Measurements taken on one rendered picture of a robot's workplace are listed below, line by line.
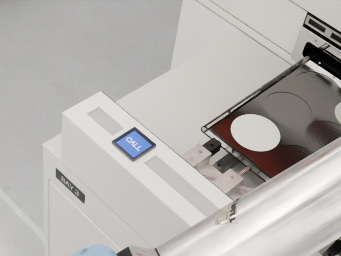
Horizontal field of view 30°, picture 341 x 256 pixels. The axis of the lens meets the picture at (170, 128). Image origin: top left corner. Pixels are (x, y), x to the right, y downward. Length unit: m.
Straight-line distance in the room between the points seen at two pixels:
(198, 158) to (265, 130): 0.17
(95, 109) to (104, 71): 1.52
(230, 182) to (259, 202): 0.54
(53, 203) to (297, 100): 0.56
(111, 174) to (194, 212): 0.18
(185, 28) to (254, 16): 0.26
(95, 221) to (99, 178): 0.14
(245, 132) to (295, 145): 0.10
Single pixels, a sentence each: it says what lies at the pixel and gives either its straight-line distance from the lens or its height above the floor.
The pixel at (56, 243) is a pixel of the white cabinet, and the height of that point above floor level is 0.52.
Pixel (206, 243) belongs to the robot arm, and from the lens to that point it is 0.62.
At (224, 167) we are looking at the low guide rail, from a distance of 1.27.
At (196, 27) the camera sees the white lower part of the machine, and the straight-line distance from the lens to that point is 1.76.
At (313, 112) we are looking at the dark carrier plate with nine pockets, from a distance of 1.36.
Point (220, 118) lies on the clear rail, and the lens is 1.28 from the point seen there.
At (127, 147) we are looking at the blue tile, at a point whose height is 0.96.
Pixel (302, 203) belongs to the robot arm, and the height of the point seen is 1.32.
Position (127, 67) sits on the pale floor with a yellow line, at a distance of 2.73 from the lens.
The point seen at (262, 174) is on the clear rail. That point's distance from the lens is 1.20.
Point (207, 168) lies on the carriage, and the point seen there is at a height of 0.88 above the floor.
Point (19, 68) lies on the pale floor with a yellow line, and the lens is 2.69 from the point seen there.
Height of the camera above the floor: 1.79
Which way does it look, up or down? 46 degrees down
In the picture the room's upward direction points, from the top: 11 degrees clockwise
